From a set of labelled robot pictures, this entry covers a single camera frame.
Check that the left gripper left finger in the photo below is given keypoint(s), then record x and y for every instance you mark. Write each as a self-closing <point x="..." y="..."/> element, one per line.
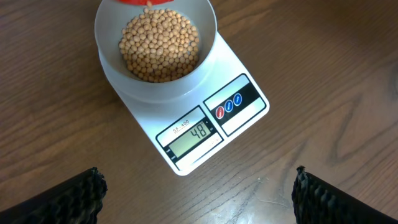
<point x="77" y="200"/>

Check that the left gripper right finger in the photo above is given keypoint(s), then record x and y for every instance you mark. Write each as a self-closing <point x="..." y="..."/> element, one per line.
<point x="318" y="202"/>

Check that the red plastic measuring scoop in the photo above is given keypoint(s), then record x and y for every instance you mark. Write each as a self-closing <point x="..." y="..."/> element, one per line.
<point x="144" y="2"/>

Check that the white digital kitchen scale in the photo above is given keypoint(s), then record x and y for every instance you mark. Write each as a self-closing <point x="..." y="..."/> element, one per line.
<point x="189" y="129"/>

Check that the grey round bowl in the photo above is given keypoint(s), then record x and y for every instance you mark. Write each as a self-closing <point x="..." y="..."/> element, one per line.
<point x="112" y="16"/>

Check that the soybeans in grey bowl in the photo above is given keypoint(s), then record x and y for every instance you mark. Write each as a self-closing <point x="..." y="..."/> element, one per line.
<point x="160" y="45"/>

